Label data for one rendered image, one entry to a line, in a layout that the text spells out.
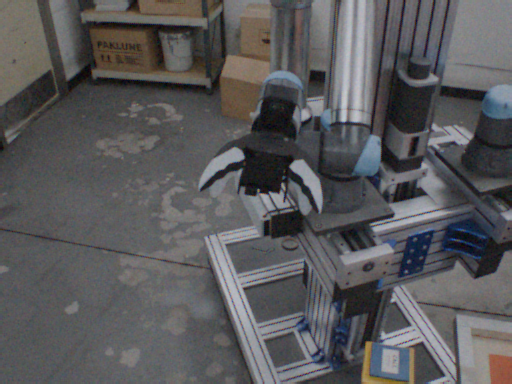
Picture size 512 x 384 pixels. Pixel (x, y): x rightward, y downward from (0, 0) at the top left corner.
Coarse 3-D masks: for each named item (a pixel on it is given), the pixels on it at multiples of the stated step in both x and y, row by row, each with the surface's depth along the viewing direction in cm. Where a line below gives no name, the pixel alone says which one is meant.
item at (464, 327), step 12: (456, 324) 128; (468, 324) 128; (480, 324) 128; (492, 324) 128; (504, 324) 128; (456, 336) 126; (468, 336) 125; (480, 336) 129; (492, 336) 128; (504, 336) 127; (456, 348) 124; (468, 348) 122; (456, 360) 122; (468, 360) 119; (456, 372) 120; (468, 372) 116
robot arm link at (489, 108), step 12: (492, 96) 127; (504, 96) 126; (492, 108) 127; (504, 108) 124; (480, 120) 132; (492, 120) 128; (504, 120) 126; (480, 132) 133; (492, 132) 130; (504, 132) 128; (504, 144) 130
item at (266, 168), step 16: (256, 128) 77; (256, 144) 68; (272, 144) 69; (288, 144) 69; (256, 160) 67; (272, 160) 68; (240, 176) 72; (256, 176) 70; (272, 176) 70; (256, 192) 71; (272, 192) 72
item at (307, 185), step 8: (296, 160) 67; (296, 168) 66; (304, 168) 66; (288, 176) 66; (296, 176) 65; (304, 176) 64; (312, 176) 65; (296, 184) 67; (304, 184) 63; (312, 184) 63; (304, 192) 64; (312, 192) 62; (320, 192) 63; (304, 200) 66; (312, 200) 62; (320, 200) 62; (304, 208) 67; (320, 208) 61
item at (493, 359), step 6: (492, 354) 124; (492, 360) 123; (498, 360) 123; (504, 360) 123; (510, 360) 123; (492, 366) 121; (498, 366) 121; (504, 366) 121; (510, 366) 121; (492, 372) 120; (498, 372) 120; (504, 372) 120; (510, 372) 120; (492, 378) 119; (498, 378) 118; (504, 378) 118; (510, 378) 118
